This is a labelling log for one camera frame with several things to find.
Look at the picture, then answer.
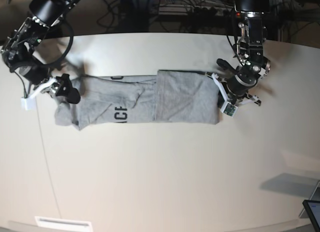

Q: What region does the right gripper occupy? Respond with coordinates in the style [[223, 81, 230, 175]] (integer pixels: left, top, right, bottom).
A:
[[41, 73, 81, 104]]

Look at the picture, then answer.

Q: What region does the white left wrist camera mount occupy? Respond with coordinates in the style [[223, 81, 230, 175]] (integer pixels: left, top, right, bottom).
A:
[[205, 71, 263, 117]]

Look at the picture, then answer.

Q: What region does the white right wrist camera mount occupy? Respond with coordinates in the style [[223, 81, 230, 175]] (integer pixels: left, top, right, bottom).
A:
[[20, 78, 58, 111]]

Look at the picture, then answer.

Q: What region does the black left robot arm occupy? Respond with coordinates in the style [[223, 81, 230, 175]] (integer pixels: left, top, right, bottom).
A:
[[216, 0, 271, 108]]

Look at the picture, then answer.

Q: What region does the black power strip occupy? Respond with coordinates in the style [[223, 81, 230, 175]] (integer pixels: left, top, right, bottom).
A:
[[158, 4, 231, 16]]

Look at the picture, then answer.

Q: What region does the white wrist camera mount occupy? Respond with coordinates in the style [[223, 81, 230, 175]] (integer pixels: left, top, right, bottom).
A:
[[20, 78, 58, 111], [205, 71, 263, 117]]

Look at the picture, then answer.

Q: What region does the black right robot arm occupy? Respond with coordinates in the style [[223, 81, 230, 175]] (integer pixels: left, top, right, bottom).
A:
[[0, 0, 81, 104]]

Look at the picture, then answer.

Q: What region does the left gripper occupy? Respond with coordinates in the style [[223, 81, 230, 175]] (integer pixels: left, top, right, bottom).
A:
[[217, 72, 258, 106]]

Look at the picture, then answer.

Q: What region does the grey T-shirt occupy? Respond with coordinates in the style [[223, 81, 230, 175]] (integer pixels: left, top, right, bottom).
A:
[[54, 70, 220, 130]]

